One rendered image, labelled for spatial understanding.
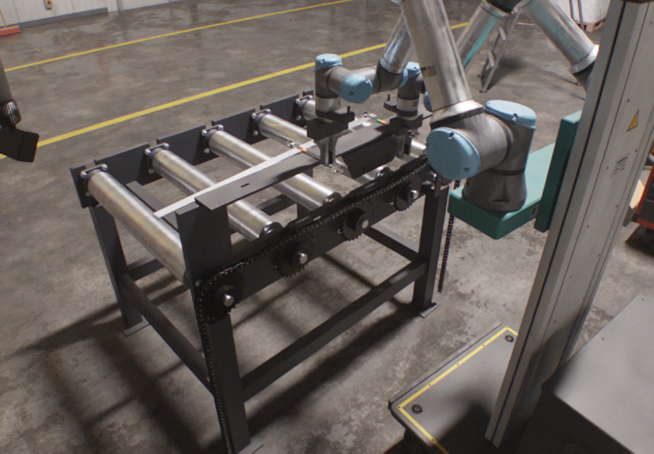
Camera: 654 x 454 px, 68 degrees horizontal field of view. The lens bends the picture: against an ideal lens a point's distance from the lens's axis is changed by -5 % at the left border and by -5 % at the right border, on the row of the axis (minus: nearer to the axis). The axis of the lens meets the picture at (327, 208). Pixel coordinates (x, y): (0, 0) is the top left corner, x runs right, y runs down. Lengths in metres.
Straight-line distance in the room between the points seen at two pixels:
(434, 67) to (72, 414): 2.09
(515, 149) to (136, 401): 1.94
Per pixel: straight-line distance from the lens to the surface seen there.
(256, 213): 1.80
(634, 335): 1.68
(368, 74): 1.39
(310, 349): 2.13
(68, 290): 3.18
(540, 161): 1.49
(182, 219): 1.41
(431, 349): 2.58
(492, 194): 1.20
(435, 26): 1.08
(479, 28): 1.51
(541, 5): 1.64
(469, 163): 1.04
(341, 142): 1.71
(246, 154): 2.24
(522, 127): 1.15
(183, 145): 2.47
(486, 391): 2.05
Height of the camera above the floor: 1.90
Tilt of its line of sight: 33 degrees down
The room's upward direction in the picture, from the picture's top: straight up
